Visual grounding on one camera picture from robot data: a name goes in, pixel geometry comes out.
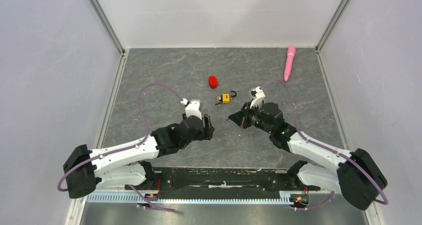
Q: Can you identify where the pink pen-shaped stick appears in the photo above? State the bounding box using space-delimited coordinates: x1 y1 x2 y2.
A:
283 46 296 82

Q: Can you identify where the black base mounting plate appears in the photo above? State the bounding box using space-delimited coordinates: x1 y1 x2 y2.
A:
136 167 320 200

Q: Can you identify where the right aluminium frame rail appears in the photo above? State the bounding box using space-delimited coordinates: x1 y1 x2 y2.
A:
315 0 351 139

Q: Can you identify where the aluminium frame rail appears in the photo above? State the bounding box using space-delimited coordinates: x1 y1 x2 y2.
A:
315 0 351 139
82 0 130 171

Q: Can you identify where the left aluminium frame rail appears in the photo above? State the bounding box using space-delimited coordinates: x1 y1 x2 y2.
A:
82 0 130 171

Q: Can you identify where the white slotted cable duct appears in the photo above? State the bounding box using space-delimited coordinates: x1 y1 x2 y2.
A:
87 192 300 205

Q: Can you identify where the metal key bunch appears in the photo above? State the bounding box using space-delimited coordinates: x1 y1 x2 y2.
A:
215 97 222 105

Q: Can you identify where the yellow black padlock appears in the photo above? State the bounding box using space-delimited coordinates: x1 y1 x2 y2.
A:
219 90 237 104

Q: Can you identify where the red cylindrical cap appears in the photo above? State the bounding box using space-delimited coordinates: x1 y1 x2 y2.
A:
208 76 218 89

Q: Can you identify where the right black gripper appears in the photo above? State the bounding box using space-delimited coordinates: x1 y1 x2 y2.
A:
229 102 273 134

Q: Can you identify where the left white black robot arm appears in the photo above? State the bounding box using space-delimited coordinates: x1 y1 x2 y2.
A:
58 114 214 199

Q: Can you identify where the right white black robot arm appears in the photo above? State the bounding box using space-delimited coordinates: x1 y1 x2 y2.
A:
228 103 388 210

